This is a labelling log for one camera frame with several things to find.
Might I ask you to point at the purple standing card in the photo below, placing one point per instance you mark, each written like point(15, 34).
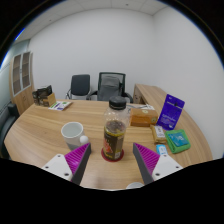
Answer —
point(170, 111)

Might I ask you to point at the orange-brown box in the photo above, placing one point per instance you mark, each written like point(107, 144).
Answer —
point(143, 117)

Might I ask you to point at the white and grey mug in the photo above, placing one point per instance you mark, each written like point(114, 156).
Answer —
point(71, 131)

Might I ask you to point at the wooden cabinet with glass doors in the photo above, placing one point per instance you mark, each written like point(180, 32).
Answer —
point(21, 90)

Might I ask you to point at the clear bottle with black cap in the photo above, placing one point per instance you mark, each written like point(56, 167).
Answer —
point(115, 136)

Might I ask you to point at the black office chair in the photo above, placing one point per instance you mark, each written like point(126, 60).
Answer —
point(80, 85)

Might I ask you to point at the green and white leaflet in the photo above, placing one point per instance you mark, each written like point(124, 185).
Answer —
point(60, 106)

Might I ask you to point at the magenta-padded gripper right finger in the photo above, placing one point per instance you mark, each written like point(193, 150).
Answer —
point(148, 160)

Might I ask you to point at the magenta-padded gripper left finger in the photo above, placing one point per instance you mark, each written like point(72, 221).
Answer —
point(76, 160)

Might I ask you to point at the wooden side desk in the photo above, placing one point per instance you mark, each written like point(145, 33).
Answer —
point(146, 91)

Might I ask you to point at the small tan packet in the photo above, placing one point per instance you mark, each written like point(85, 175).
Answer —
point(158, 134)

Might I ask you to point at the grey mesh-back office chair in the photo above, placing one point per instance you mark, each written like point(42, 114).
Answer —
point(110, 86)

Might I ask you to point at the dark brown box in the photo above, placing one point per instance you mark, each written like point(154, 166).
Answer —
point(40, 93)

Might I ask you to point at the tan cardboard box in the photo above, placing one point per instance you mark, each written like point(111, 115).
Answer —
point(50, 100)

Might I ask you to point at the black sofa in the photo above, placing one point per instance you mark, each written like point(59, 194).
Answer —
point(6, 126)

